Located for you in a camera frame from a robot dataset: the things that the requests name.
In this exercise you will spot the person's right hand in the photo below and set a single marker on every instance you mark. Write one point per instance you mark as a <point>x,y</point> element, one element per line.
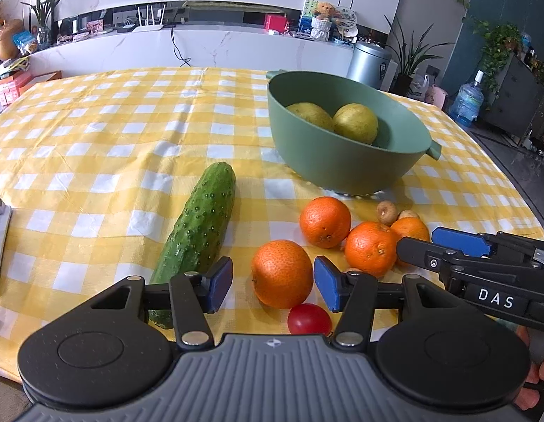
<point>542,369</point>

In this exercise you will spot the blue water bottle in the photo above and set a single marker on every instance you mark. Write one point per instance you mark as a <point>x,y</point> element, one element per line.
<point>467,103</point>

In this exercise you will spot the red cherry tomato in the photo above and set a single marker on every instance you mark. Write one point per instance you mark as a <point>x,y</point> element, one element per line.
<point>309,318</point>

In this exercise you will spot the white plastic bag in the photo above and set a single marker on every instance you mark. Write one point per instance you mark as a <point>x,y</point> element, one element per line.
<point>419,88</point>

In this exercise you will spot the pink boxes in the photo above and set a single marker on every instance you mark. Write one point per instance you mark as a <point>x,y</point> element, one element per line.
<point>10,88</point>

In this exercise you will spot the golden gourd ornament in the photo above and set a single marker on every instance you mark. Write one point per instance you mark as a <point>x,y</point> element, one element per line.
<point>6,39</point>

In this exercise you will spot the grey cabinet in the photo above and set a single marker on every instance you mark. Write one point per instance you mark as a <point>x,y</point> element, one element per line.
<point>513,96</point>

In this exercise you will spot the white router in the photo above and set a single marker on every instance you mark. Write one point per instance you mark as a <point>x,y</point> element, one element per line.
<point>147,27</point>

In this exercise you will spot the red box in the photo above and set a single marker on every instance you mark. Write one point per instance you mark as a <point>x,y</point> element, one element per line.
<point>275,22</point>

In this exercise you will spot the orange mandarin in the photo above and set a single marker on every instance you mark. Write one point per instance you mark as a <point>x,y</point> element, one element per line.
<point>324,222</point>
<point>371,248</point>
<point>280,272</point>
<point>412,228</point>

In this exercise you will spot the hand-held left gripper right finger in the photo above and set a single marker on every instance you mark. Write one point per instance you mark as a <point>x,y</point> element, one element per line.
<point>327,285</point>

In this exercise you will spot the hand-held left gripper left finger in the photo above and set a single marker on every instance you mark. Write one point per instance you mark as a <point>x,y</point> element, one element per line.
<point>221,282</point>

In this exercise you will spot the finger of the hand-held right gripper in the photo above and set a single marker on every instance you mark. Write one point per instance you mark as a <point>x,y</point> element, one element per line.
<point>417,250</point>
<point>461,241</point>

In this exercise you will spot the green plant in vase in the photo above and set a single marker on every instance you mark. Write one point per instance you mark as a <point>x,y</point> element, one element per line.
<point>43,13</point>

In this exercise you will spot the brown teddy bear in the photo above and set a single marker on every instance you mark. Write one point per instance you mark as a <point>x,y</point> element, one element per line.
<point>324,9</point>

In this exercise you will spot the green plastic bowl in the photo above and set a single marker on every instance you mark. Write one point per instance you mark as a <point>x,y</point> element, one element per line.
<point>342,158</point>

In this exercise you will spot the round printed fan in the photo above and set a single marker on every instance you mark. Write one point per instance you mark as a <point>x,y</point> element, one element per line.
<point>346,17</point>

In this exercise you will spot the pink pig-shaped appliance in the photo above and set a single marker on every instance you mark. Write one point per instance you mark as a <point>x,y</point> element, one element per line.
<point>435,96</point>

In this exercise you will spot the pink printed box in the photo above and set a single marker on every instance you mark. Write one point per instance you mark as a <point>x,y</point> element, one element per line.
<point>95,27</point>

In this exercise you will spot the potted long-leaf plant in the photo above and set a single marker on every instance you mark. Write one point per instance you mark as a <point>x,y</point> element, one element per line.
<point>401,85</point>

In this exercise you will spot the green ivy plant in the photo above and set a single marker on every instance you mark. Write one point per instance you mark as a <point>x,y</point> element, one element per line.
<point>500,41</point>

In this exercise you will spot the white marble television cabinet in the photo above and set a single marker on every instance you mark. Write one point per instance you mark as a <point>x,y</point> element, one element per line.
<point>237,48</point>

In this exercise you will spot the green cucumber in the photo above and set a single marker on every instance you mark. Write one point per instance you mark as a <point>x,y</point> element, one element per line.
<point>201,211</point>

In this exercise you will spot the yellow checked tablecloth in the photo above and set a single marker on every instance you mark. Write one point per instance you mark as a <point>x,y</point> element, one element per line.
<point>100,140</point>

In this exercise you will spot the silver trash can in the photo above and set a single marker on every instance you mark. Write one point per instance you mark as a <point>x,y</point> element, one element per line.
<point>366,68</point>

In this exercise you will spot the yellow pear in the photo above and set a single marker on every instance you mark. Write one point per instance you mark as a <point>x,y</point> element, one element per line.
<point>311,116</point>
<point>355,121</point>

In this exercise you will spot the green printed box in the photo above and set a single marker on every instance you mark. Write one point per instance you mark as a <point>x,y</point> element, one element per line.
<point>308,9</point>

